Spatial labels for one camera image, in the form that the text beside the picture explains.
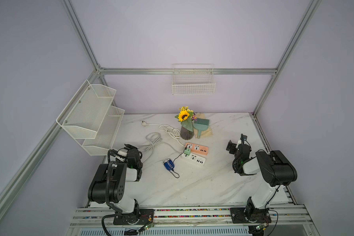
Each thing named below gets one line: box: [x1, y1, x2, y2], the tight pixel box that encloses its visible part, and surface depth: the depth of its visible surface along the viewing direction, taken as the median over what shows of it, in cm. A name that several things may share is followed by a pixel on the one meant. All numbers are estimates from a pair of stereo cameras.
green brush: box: [192, 118, 210, 139], surface depth 114 cm
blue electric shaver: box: [163, 158, 175, 172], surface depth 92 cm
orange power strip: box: [184, 142, 209, 156], surface depth 98 cm
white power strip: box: [180, 153, 206, 166], surface depth 94 cm
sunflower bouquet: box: [174, 106, 198, 132], surface depth 88 cm
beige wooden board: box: [193, 112, 213, 139], surface depth 111 cm
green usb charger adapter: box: [183, 147, 191, 156], surface depth 92 cm
